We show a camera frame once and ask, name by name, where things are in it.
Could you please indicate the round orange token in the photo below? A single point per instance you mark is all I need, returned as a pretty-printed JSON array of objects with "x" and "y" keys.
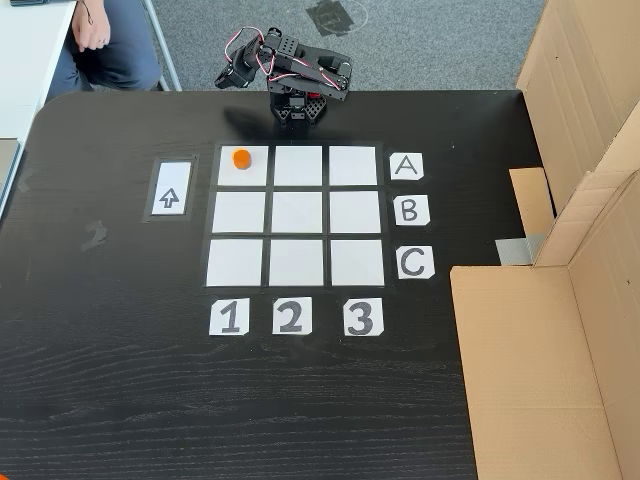
[{"x": 241, "y": 159}]

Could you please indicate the white paper grid black tape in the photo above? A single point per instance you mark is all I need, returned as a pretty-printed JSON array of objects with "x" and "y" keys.
[{"x": 295, "y": 212}]

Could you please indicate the person's hand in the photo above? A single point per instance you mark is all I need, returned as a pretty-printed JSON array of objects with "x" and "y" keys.
[{"x": 90, "y": 30}]

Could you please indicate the pale metal leg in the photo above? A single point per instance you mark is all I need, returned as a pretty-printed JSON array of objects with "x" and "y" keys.
[{"x": 162, "y": 47}]

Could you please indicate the red and black clamp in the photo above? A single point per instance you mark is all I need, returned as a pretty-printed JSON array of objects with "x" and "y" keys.
[{"x": 312, "y": 94}]

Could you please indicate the person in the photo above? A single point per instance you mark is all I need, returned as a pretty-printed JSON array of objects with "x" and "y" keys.
[{"x": 130, "y": 55}]

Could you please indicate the white arrow paper sheet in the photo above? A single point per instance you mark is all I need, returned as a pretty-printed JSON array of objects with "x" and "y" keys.
[{"x": 172, "y": 175}]

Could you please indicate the paper label letter A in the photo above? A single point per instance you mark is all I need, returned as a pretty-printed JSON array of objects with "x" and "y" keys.
[{"x": 406, "y": 167}]

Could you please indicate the white table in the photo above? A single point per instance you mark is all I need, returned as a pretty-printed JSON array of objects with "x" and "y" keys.
[{"x": 30, "y": 60}]

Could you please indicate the clear tape scraps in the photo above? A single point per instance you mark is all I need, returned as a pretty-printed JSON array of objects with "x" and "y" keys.
[{"x": 95, "y": 235}]

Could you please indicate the paper label letter B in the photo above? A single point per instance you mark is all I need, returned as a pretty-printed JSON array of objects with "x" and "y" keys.
[{"x": 411, "y": 211}]

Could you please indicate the paper label number 1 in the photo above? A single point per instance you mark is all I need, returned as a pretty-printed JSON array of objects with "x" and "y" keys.
[{"x": 229, "y": 318}]

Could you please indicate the paper label number 2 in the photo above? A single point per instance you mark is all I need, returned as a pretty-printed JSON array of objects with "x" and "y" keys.
[{"x": 291, "y": 316}]

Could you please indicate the paper label letter C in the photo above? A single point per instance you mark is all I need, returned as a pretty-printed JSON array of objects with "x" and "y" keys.
[{"x": 415, "y": 262}]

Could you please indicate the paper label number 3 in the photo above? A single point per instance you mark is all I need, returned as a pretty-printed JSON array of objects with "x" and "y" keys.
[{"x": 362, "y": 317}]

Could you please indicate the grey tape strip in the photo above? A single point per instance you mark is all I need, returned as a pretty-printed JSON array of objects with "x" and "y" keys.
[{"x": 515, "y": 250}]

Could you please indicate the brown cardboard screen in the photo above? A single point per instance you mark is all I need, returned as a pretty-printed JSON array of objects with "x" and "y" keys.
[
  {"x": 575, "y": 75},
  {"x": 525, "y": 375}
]

